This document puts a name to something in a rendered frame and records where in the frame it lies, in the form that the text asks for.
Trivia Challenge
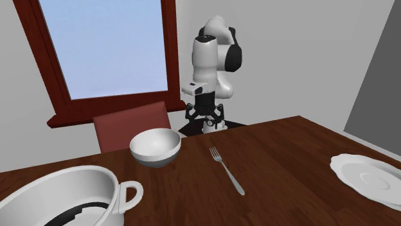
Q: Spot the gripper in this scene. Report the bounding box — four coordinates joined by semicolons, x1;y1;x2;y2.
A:
184;91;226;126

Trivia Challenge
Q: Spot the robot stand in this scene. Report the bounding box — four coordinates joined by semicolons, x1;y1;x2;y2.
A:
177;119;248;137

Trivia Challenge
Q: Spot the white bowl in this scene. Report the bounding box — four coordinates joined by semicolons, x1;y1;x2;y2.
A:
129;128;182;169

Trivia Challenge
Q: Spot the silver fork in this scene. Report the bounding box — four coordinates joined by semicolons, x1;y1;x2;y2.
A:
208;146;246;196

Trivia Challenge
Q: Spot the red chair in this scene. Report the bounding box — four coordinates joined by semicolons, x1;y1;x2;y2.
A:
93;100;172;154

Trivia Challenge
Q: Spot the brown wooden table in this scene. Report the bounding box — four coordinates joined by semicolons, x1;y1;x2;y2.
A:
0;115;401;226

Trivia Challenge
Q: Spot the red-framed window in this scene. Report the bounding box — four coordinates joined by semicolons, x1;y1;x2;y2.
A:
12;0;188;129

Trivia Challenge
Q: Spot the white plate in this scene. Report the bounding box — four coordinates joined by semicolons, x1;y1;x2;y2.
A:
329;153;401;213

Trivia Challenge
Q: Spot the white pot with handles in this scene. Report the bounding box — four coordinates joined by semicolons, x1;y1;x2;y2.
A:
0;164;145;226

